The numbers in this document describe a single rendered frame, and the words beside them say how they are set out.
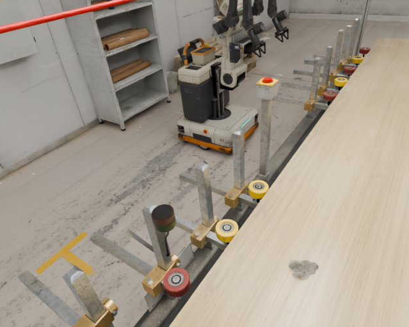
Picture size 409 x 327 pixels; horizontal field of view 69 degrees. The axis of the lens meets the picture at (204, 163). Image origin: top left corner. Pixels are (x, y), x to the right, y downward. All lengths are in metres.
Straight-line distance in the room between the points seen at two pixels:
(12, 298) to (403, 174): 2.30
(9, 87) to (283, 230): 2.95
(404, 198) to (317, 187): 0.30
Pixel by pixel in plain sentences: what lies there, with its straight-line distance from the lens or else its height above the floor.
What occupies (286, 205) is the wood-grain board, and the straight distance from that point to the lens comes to 1.15.
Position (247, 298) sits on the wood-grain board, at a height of 0.90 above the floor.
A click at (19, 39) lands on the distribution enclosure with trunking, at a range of 3.22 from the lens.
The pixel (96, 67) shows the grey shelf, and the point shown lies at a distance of 3.57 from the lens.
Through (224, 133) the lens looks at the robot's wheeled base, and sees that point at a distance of 2.83.
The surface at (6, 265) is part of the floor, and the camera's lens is 2.64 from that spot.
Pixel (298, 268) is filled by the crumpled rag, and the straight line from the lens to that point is 0.98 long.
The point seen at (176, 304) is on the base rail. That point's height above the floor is 0.70.
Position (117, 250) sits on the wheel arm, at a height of 0.86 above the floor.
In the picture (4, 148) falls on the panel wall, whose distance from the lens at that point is 3.55.
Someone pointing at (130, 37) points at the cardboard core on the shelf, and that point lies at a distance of 3.71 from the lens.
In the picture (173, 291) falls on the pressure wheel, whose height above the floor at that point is 0.91.
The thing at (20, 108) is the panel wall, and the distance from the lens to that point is 3.52.
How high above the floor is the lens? 1.70
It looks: 36 degrees down
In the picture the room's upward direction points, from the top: 6 degrees counter-clockwise
